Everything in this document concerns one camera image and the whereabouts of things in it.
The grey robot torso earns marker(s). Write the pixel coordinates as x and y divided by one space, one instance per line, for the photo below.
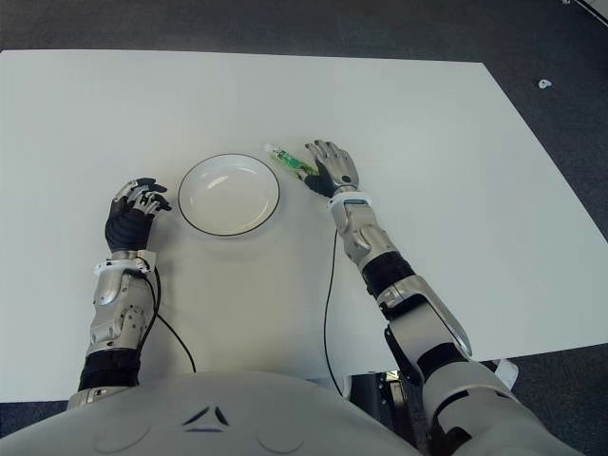
214 418

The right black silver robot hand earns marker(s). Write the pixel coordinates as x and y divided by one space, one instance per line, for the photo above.
337 166

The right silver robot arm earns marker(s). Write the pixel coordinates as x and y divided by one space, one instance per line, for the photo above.
418 313

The white paper strip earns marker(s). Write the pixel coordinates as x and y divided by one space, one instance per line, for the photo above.
507 373

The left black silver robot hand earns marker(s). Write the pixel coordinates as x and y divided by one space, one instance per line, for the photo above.
128 228

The white panel on floor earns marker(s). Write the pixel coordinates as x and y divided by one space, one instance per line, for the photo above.
594 3

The small white floor object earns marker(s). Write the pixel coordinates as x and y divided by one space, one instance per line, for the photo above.
545 84

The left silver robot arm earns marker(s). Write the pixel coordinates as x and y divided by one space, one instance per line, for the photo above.
114 304

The white plate with black rim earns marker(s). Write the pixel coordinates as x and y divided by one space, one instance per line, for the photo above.
228 195

